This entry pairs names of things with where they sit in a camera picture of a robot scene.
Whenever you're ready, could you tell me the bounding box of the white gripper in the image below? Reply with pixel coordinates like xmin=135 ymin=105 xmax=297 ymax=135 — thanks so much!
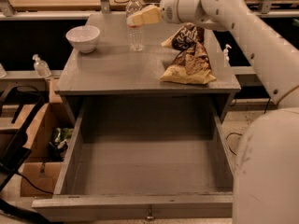
xmin=127 ymin=0 xmax=206 ymax=26

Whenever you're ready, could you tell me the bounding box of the clear plastic water bottle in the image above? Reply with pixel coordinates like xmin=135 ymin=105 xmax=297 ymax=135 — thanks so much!
xmin=126 ymin=0 xmax=145 ymax=51

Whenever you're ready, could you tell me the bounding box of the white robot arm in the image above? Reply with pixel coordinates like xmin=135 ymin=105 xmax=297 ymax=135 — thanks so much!
xmin=128 ymin=0 xmax=299 ymax=224

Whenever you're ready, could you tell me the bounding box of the small white pump bottle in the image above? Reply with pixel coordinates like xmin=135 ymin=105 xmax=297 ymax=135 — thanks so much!
xmin=223 ymin=44 xmax=232 ymax=63

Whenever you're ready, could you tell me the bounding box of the clear pump bottle left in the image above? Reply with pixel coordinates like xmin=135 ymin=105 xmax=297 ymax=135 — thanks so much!
xmin=33 ymin=54 xmax=51 ymax=77

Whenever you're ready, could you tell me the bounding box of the open grey top drawer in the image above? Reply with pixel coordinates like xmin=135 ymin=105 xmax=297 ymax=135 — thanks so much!
xmin=33 ymin=96 xmax=233 ymax=222

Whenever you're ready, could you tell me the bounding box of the metal drawer knob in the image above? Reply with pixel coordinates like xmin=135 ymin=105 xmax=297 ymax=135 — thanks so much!
xmin=146 ymin=209 xmax=155 ymax=221

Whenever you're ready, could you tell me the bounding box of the yellow brown chip bag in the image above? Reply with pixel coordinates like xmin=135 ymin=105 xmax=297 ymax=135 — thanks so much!
xmin=160 ymin=22 xmax=216 ymax=85

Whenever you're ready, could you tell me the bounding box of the white ceramic bowl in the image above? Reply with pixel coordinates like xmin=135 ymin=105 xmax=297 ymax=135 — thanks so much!
xmin=65 ymin=25 xmax=100 ymax=53

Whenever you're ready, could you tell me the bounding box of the grey wooden cabinet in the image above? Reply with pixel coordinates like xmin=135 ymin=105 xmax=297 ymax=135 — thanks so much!
xmin=55 ymin=12 xmax=240 ymax=118

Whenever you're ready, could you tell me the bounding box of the green packet in box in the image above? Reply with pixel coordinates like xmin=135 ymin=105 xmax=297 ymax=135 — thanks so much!
xmin=51 ymin=128 xmax=73 ymax=145

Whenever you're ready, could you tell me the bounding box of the brown cardboard box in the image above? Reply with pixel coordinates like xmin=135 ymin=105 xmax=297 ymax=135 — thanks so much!
xmin=21 ymin=78 xmax=73 ymax=197

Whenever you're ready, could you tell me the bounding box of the black floor cable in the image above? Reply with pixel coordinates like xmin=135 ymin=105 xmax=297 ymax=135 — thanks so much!
xmin=225 ymin=132 xmax=244 ymax=157

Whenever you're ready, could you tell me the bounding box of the grey metal rail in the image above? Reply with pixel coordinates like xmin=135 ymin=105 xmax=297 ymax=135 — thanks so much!
xmin=0 ymin=9 xmax=299 ymax=21

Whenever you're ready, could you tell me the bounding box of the black chair frame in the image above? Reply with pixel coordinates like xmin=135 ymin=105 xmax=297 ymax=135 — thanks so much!
xmin=0 ymin=84 xmax=50 ymax=224

